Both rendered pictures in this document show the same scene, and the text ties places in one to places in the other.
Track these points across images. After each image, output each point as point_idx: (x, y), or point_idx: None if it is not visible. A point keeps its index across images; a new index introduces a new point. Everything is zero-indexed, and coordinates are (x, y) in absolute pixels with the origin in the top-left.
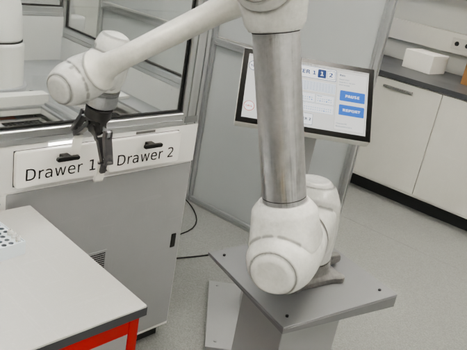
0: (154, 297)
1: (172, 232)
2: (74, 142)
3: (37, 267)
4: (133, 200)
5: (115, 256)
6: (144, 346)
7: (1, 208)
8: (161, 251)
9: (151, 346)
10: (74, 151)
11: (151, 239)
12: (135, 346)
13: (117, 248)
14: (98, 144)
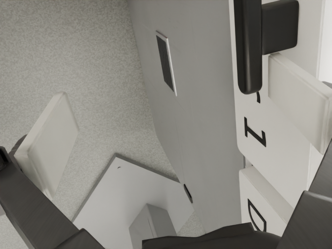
0: (161, 134)
1: (192, 199)
2: (305, 90)
3: None
4: (214, 180)
5: (174, 105)
6: (144, 103)
7: None
8: (182, 171)
9: (140, 109)
10: (279, 75)
11: (187, 167)
12: (145, 94)
13: (178, 113)
14: (34, 231)
